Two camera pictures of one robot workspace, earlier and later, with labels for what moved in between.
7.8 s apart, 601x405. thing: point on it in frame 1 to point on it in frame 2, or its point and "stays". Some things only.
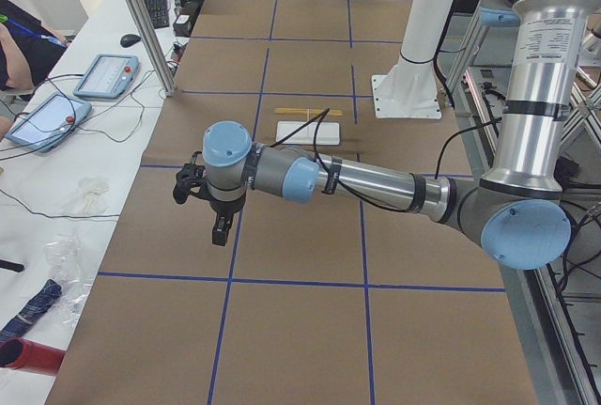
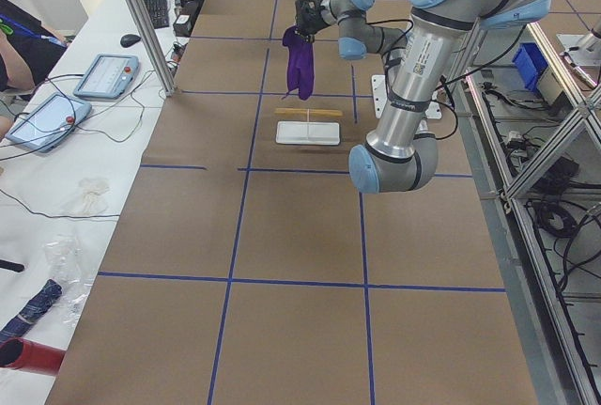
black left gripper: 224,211 to 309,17
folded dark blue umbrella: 36,306 stays
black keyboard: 157,1 stays
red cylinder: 17,352 stays
